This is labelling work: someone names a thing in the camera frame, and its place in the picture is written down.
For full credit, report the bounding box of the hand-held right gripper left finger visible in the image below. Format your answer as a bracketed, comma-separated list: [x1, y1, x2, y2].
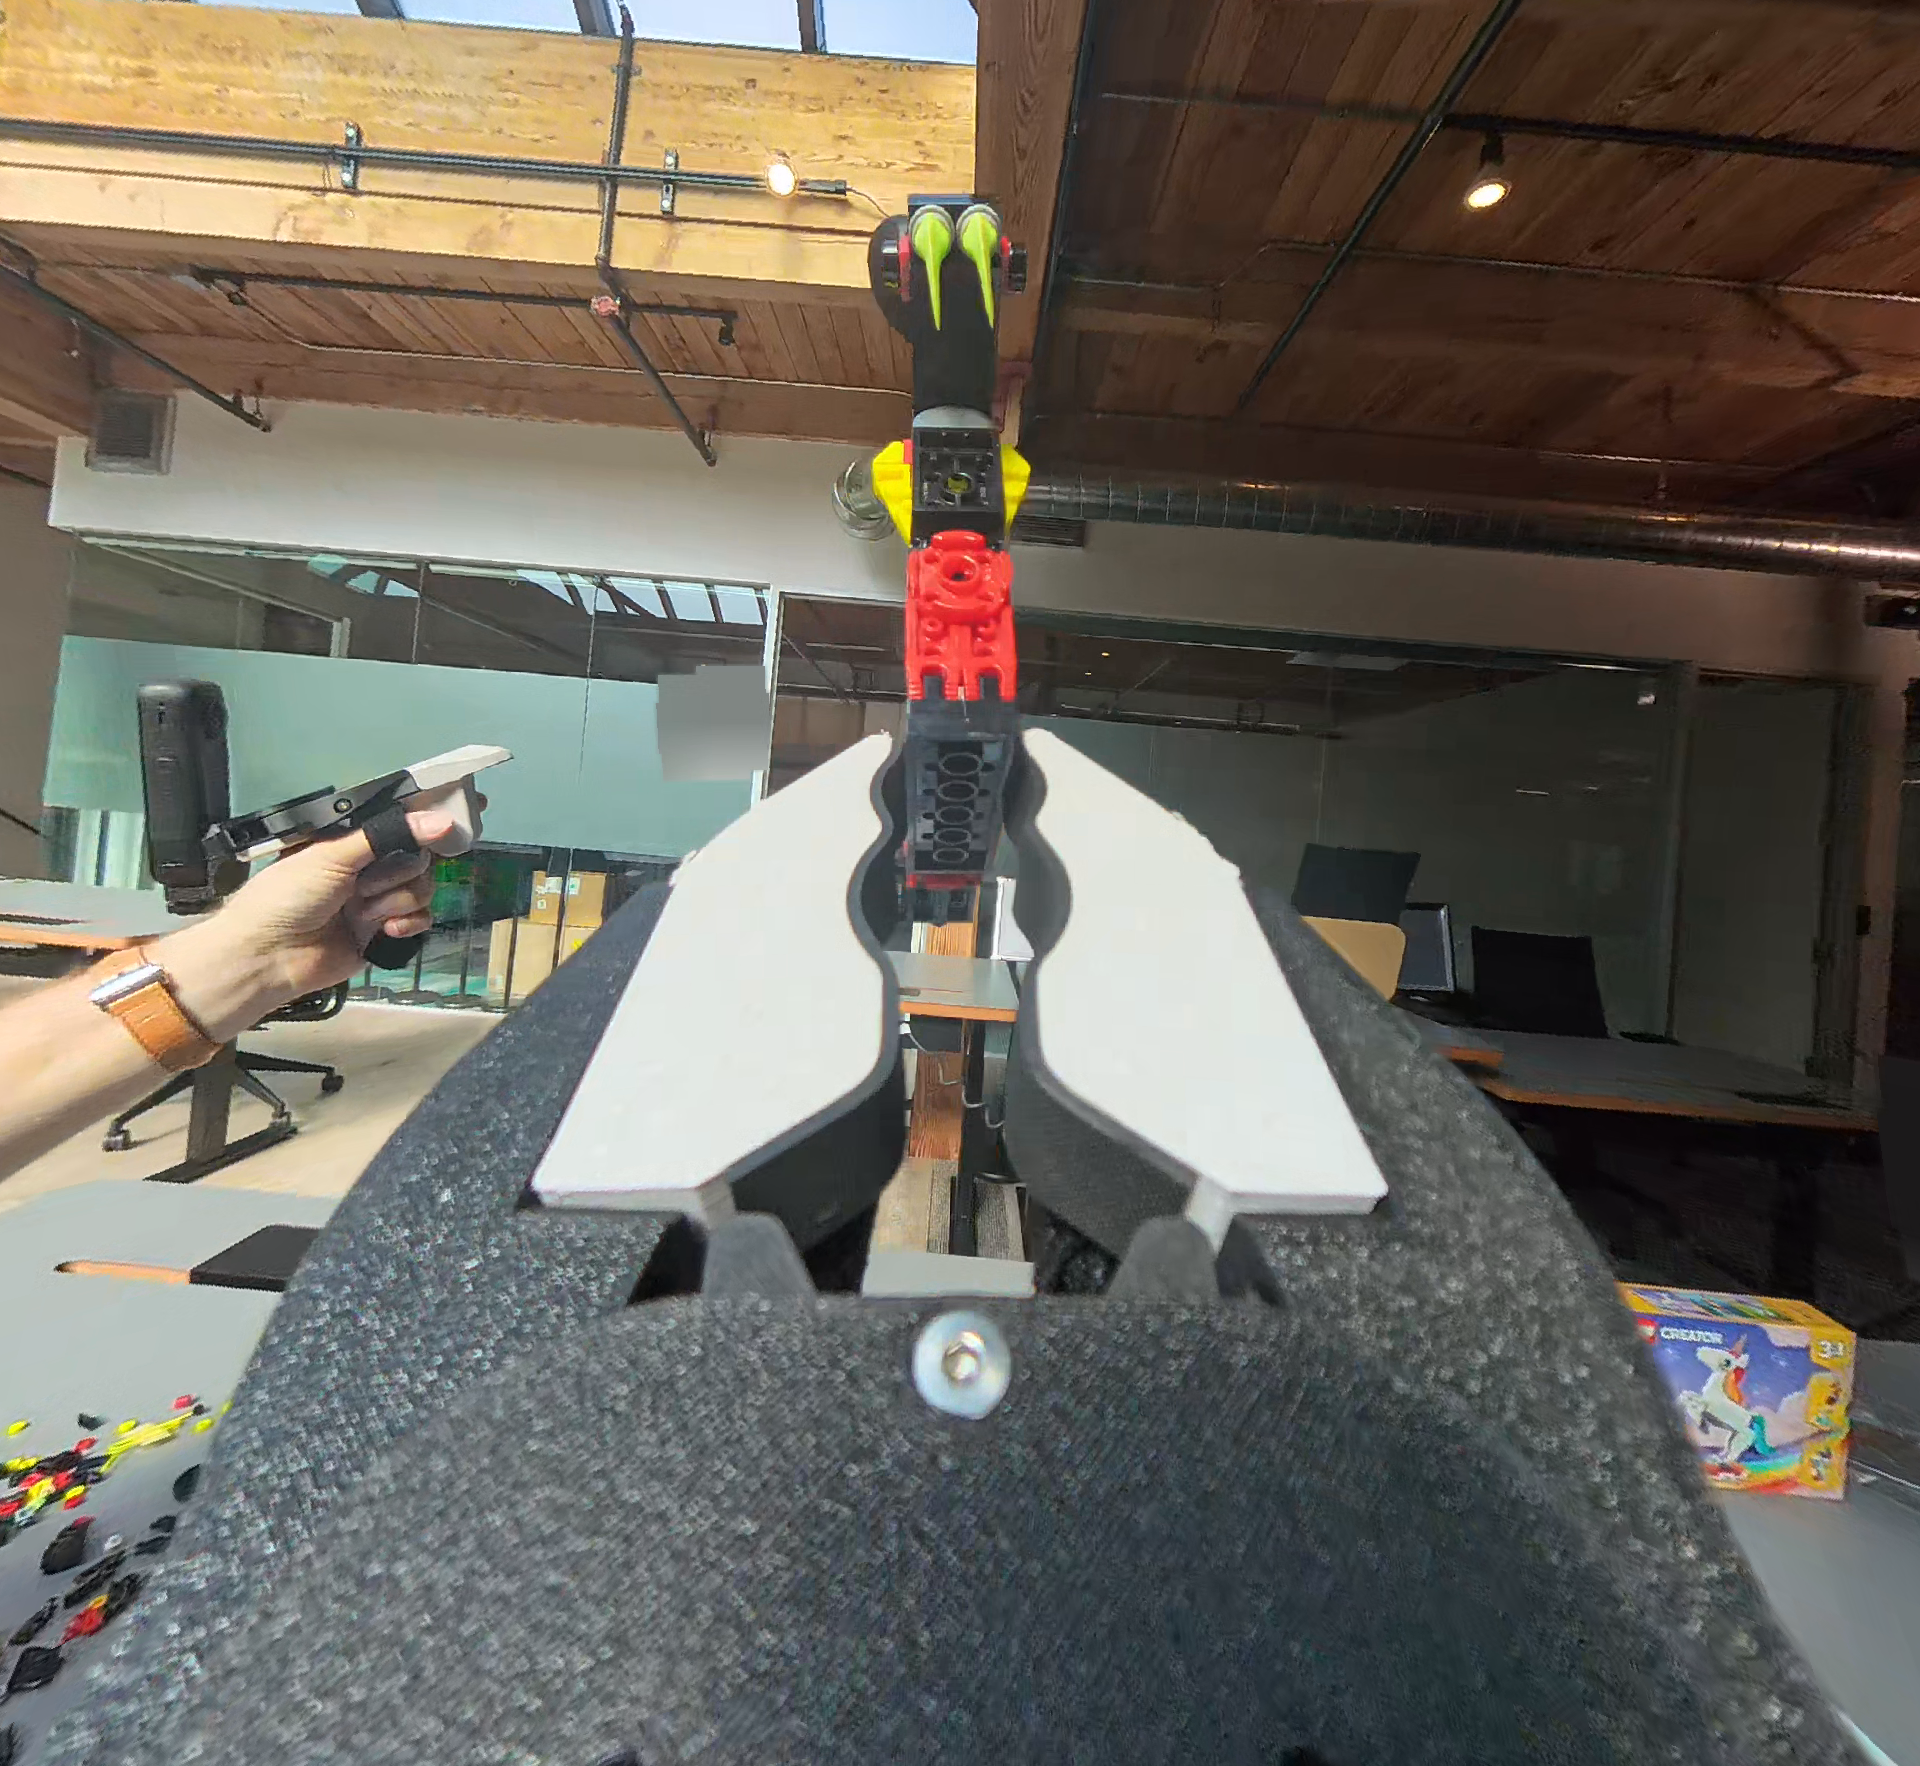
[529, 731, 908, 1257]

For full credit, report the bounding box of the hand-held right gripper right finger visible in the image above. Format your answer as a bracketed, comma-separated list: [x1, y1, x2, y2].
[1002, 724, 1392, 1271]

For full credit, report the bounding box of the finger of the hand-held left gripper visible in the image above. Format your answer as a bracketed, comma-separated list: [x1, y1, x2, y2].
[338, 743, 516, 821]

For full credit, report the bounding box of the black red yellow brick snake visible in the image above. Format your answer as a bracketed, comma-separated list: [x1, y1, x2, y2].
[867, 192, 1037, 927]

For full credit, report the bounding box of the person's left forearm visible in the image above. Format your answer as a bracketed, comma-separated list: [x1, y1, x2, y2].
[0, 961, 198, 1167]

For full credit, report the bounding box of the person's left hand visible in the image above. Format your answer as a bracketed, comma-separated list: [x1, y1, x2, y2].
[191, 810, 491, 1039]

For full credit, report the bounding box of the black ceiling conduit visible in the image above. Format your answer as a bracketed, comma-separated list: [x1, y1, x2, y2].
[0, 118, 849, 199]

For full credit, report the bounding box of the black ceiling pipe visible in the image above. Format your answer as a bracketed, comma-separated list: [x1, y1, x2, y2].
[592, 0, 722, 465]

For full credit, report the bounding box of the colourful toy brick box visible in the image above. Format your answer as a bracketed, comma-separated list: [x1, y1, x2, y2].
[1617, 1284, 1859, 1502]

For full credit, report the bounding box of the pile of loose toy bricks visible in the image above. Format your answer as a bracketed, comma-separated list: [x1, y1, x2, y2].
[0, 1391, 234, 1707]

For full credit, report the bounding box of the tan strap wristwatch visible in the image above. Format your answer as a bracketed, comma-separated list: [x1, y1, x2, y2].
[86, 947, 226, 1074]

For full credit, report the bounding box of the wall air vent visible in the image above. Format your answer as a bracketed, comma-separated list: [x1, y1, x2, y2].
[82, 394, 180, 475]

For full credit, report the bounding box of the metal ventilation duct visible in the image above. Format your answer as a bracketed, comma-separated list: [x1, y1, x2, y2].
[1020, 475, 1920, 571]

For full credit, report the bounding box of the black ceiling light rail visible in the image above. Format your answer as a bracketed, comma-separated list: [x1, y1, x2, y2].
[1233, 0, 1625, 415]

